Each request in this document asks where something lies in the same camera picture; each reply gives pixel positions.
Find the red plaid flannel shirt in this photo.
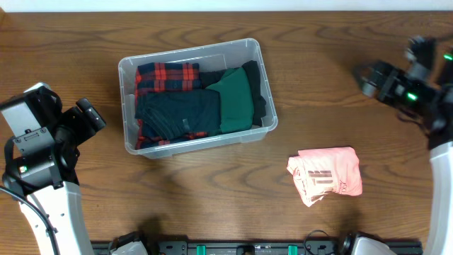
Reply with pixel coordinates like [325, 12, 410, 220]
[134, 62, 208, 149]

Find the dark navy garment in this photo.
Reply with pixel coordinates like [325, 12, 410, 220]
[135, 89, 221, 140]

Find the pink printed t-shirt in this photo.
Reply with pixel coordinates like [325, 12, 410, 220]
[287, 147, 362, 207]

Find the black garment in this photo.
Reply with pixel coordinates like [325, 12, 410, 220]
[200, 60, 266, 126]

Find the clear plastic storage bin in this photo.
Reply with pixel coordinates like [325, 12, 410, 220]
[117, 38, 278, 159]

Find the dark green garment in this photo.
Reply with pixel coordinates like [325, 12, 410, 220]
[207, 67, 254, 133]

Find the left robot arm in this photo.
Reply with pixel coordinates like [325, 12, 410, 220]
[1, 82, 148, 254]

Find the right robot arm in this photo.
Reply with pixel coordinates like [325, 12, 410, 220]
[353, 50, 452, 254]

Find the black mounting rail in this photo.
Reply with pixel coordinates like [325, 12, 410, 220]
[90, 239, 424, 255]

